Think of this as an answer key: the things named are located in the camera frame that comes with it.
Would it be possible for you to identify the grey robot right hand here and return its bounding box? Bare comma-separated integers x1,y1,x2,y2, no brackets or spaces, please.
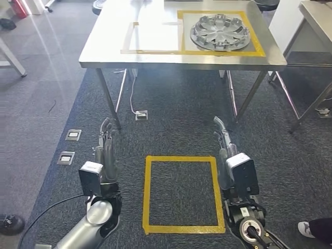
213,116,239,192

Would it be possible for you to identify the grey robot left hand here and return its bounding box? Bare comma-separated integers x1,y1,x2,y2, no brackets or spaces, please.
93,117,119,184

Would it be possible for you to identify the grey wheel hubcap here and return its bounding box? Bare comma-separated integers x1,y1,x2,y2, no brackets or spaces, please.
189,13,251,52

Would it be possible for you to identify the steel workbench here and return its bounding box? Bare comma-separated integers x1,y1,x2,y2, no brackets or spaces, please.
78,0,287,131

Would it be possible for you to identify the metal floor socket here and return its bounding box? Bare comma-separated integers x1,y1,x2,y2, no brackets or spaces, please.
315,107,331,119
57,151,75,167
65,129,82,142
134,109,149,121

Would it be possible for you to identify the square yellow floor tape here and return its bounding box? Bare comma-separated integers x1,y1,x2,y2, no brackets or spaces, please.
142,155,226,236

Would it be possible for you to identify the person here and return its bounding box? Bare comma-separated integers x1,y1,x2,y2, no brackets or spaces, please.
297,217,332,246

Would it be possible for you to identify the grey table leg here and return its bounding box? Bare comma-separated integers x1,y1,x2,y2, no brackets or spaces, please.
0,36,27,78

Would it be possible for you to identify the white desk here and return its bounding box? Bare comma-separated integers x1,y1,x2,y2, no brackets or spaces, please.
24,0,62,15

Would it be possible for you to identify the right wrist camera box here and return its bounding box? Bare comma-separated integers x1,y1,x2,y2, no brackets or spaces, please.
225,153,260,199

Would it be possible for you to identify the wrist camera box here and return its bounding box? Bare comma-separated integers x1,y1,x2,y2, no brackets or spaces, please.
225,153,260,199
78,161,104,197

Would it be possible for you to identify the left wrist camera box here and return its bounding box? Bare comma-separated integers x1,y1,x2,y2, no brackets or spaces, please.
78,161,104,197

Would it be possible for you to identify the white power cable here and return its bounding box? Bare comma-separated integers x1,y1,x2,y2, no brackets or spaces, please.
129,68,143,115

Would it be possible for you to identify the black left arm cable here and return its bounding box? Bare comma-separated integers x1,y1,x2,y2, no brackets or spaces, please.
17,194,86,249

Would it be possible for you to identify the small yellow tape frame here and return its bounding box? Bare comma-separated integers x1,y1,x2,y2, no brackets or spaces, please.
120,20,184,55

